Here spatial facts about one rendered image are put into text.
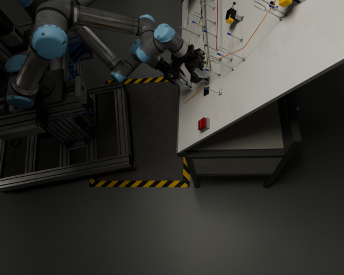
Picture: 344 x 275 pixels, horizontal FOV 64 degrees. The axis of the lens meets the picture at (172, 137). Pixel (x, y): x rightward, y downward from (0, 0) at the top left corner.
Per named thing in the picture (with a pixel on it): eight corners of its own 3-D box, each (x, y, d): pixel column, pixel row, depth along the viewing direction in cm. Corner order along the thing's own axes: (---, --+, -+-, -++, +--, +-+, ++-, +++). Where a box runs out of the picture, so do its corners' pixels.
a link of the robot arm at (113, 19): (37, 9, 113) (150, 31, 132) (35, 28, 108) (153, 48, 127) (36, -17, 104) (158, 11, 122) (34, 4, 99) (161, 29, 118)
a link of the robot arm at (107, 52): (45, 3, 123) (123, 84, 141) (63, -12, 125) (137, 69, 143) (45, 11, 134) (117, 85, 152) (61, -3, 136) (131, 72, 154)
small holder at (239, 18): (245, 4, 128) (233, -3, 125) (242, 22, 127) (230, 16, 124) (239, 8, 132) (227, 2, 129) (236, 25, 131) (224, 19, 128)
